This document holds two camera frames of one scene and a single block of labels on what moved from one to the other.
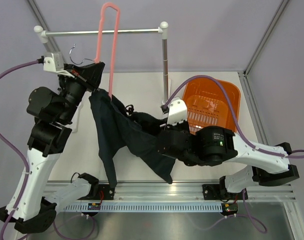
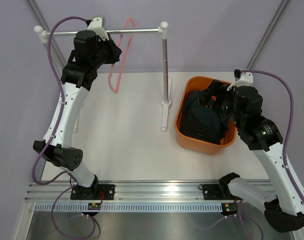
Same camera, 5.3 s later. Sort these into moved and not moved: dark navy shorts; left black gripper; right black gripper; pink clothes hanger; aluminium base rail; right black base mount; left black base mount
Moved: dark navy shorts; pink clothes hanger; left black gripper; right black gripper
Not moved: left black base mount; aluminium base rail; right black base mount
